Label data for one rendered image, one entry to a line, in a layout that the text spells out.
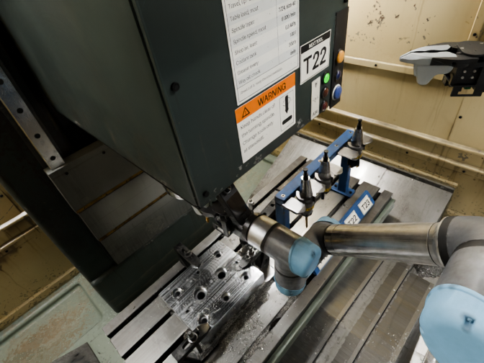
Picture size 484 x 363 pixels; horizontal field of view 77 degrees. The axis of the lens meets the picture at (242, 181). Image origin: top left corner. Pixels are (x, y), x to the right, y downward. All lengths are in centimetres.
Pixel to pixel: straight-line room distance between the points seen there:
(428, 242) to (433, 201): 106
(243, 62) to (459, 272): 40
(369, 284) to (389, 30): 102
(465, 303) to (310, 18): 47
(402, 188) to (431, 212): 16
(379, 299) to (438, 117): 78
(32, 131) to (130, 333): 72
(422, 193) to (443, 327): 125
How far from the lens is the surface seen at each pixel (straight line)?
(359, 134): 118
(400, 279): 147
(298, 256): 63
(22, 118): 102
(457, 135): 152
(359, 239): 69
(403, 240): 63
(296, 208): 97
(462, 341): 46
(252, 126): 52
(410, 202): 165
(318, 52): 64
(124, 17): 38
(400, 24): 143
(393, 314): 138
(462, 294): 46
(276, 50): 53
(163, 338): 117
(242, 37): 46
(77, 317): 178
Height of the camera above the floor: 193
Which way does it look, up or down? 42 degrees down
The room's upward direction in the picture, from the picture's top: 10 degrees counter-clockwise
